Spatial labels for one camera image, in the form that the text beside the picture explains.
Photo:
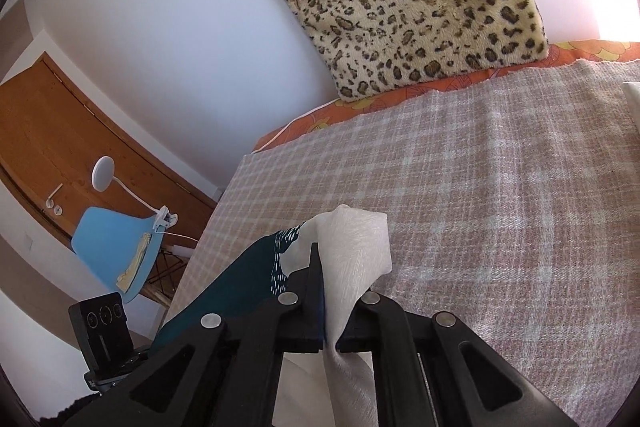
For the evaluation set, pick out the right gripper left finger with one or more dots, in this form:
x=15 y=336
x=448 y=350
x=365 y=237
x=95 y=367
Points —
x=224 y=376

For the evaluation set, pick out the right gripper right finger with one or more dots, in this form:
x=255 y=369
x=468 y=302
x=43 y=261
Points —
x=435 y=371

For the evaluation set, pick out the floral tree print garment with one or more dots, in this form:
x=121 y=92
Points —
x=329 y=261

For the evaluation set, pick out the white clothes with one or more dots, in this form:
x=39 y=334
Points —
x=632 y=94

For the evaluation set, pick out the light blue chair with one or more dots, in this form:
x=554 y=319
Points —
x=118 y=249

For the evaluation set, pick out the pink plaid blanket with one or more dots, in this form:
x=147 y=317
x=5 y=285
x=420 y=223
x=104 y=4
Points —
x=513 y=203

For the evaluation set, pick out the white clip desk lamp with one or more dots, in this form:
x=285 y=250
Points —
x=103 y=175

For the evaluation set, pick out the wooden door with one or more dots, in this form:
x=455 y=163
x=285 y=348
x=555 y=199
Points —
x=51 y=137

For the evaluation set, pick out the black tracker camera box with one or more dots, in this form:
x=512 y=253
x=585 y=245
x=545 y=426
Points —
x=100 y=328

